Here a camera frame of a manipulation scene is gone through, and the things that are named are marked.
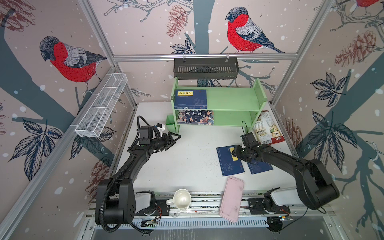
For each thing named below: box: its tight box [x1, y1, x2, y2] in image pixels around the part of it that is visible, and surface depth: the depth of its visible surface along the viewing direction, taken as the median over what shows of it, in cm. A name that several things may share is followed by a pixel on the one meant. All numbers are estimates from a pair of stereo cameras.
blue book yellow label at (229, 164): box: [216, 145, 245, 177], surface depth 89 cm
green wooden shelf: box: [170, 77, 268, 134], surface depth 89 cm
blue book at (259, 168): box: [247, 161, 274, 175], surface depth 87 cm
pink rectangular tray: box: [219, 176, 244, 223], surface depth 76 cm
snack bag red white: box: [252, 110, 285, 145], surface depth 100 cm
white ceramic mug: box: [166, 188, 192, 211], surface depth 71 cm
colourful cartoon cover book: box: [176, 109, 215, 126], surface depth 94 cm
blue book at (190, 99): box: [174, 89, 207, 109], surface depth 85 cm
